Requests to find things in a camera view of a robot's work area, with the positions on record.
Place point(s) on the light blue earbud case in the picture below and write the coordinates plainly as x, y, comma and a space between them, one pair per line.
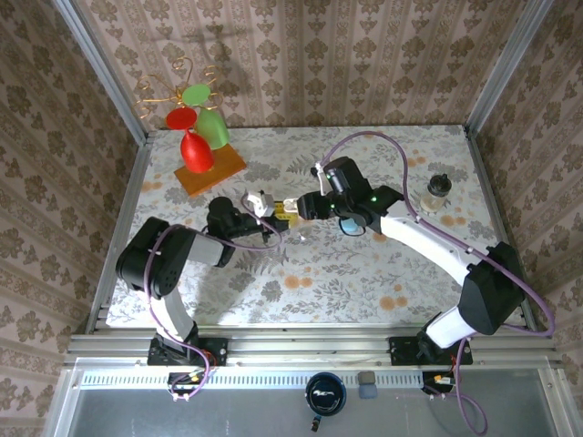
350, 224

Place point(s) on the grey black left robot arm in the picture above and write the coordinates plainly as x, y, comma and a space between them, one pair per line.
205, 248

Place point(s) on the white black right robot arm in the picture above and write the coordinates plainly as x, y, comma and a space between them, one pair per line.
428, 243

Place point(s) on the red wine glass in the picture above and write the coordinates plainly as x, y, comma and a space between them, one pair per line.
197, 152

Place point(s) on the green wine glass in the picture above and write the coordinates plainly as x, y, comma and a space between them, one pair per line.
211, 129

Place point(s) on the glass jar black lid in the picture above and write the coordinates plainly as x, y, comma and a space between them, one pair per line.
436, 191

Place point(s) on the black connector box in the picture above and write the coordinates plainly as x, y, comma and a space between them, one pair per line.
187, 381
437, 381

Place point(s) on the black round bowl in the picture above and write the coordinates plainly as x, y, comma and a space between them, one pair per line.
325, 393

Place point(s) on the blue grey small block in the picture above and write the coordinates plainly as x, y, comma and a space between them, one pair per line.
368, 390

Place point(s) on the grey metal tray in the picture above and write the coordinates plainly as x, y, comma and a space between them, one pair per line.
228, 414

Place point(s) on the small black device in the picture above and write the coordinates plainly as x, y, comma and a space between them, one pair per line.
315, 423

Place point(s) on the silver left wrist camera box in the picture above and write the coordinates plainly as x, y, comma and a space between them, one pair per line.
260, 202

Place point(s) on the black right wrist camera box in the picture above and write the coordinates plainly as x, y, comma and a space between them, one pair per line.
346, 175

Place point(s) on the aluminium side rail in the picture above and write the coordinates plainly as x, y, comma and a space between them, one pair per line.
494, 205
135, 182

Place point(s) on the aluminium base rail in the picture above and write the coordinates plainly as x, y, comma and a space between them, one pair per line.
309, 348

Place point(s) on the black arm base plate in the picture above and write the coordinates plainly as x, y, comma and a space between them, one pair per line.
214, 350
401, 350

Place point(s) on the aluminium frame post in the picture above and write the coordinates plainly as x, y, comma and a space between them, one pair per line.
510, 64
102, 73

